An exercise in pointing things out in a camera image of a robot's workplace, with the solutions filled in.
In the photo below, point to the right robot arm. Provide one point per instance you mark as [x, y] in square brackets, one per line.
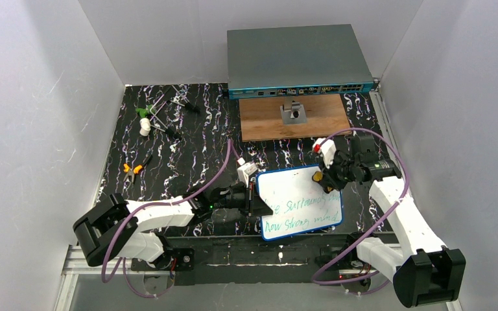
[424, 271]

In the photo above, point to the green plastic piece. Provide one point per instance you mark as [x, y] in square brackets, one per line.
[144, 113]

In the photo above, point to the aluminium frame rail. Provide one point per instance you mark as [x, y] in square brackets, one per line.
[225, 273]

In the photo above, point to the orange handled pliers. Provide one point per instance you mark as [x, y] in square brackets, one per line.
[130, 172]

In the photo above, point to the wooden board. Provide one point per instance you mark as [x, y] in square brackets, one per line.
[275, 118]

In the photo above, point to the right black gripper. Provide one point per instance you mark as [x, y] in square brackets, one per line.
[330, 167]

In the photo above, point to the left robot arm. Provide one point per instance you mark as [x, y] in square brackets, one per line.
[118, 227]

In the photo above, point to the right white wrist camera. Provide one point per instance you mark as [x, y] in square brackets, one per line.
[326, 149]

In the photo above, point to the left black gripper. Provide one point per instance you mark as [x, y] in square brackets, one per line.
[251, 199]

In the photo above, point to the grey network switch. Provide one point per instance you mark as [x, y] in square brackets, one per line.
[296, 61]

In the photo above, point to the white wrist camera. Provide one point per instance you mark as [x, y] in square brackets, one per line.
[246, 170]
[326, 149]

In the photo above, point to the grey metal bracket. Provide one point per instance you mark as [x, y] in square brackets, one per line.
[293, 112]

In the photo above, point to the blue framed whiteboard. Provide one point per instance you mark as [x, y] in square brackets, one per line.
[298, 203]

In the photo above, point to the white plastic pipe piece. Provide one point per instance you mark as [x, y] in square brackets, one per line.
[145, 127]

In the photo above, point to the yellow bone-shaped eraser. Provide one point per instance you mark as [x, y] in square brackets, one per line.
[318, 177]

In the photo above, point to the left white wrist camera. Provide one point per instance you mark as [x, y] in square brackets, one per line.
[246, 170]

